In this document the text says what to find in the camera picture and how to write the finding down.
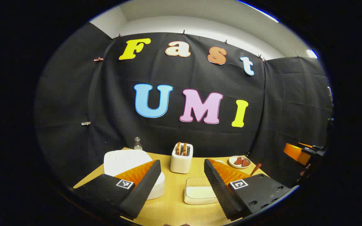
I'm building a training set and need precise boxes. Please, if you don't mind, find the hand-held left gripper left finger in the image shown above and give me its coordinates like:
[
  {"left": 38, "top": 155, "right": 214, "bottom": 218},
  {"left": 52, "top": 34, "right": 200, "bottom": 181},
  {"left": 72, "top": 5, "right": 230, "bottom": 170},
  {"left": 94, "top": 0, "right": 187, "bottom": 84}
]
[{"left": 71, "top": 159, "right": 162, "bottom": 220}]

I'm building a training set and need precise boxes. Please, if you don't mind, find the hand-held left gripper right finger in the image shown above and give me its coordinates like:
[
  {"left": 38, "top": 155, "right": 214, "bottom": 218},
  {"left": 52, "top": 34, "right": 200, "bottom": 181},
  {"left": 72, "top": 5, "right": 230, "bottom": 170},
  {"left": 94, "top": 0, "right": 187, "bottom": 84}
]
[{"left": 204, "top": 159, "right": 291, "bottom": 221}]

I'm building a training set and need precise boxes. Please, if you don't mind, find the clear plastic rice box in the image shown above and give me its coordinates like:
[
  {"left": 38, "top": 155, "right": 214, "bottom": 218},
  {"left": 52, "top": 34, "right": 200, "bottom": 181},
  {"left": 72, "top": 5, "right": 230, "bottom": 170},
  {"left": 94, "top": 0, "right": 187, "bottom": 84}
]
[{"left": 184, "top": 177, "right": 219, "bottom": 205}]

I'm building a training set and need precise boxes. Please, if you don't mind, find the white rice cooker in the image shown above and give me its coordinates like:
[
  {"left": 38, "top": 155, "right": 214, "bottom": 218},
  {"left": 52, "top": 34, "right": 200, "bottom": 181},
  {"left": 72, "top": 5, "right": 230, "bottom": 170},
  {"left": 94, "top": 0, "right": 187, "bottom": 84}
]
[{"left": 103, "top": 149, "right": 166, "bottom": 200}]

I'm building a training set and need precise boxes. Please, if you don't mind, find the white toaster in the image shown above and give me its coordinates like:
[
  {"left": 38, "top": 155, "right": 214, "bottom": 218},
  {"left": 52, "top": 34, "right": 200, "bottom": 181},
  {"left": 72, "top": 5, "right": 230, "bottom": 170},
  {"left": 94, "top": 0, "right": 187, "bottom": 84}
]
[{"left": 170, "top": 142, "right": 194, "bottom": 174}]

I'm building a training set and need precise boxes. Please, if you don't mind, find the black backdrop cloth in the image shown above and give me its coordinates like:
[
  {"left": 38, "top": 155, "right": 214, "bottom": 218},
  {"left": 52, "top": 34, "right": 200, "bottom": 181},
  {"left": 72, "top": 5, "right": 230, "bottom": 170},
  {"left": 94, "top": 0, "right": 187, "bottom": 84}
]
[{"left": 34, "top": 22, "right": 334, "bottom": 189}]

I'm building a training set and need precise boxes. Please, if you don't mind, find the white round plate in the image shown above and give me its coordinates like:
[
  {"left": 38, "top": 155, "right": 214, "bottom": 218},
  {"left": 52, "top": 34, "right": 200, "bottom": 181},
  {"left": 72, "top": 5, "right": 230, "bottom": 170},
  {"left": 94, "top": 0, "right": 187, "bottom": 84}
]
[{"left": 228, "top": 156, "right": 251, "bottom": 169}]

